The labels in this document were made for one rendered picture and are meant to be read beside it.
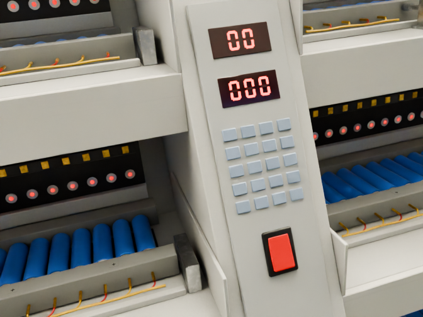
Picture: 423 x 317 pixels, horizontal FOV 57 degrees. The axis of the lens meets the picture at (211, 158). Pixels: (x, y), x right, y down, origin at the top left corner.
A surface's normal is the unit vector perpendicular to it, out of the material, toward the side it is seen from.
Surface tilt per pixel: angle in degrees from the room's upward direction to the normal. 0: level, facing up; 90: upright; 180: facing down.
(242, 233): 90
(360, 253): 21
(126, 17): 90
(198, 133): 90
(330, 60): 111
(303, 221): 90
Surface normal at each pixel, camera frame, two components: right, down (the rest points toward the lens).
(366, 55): 0.29, 0.36
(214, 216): 0.23, 0.00
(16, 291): -0.09, -0.91
